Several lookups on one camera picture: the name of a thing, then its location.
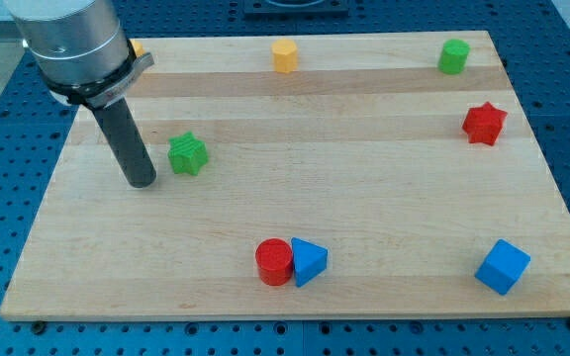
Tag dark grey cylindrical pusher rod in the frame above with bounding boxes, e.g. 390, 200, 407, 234
92, 99, 156, 188

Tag green star block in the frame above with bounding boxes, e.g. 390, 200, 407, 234
167, 132, 209, 176

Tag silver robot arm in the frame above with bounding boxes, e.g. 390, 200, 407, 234
4, 0, 156, 188

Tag yellow block behind arm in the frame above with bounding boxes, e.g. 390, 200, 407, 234
130, 40, 145, 57

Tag red star block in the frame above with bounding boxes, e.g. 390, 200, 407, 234
462, 102, 508, 146

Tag yellow hexagon block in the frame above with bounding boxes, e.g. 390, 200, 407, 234
271, 39, 298, 73

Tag light wooden board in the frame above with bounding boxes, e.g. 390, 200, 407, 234
0, 31, 570, 321

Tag red cylinder block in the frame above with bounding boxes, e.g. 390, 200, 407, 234
254, 238, 293, 286

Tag blue triangle block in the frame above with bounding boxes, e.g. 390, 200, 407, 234
291, 237, 329, 288

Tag green cylinder block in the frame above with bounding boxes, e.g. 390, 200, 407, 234
437, 39, 470, 75

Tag blue cube block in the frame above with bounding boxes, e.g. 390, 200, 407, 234
475, 239, 531, 296

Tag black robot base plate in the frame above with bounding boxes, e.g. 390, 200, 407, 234
239, 0, 348, 17

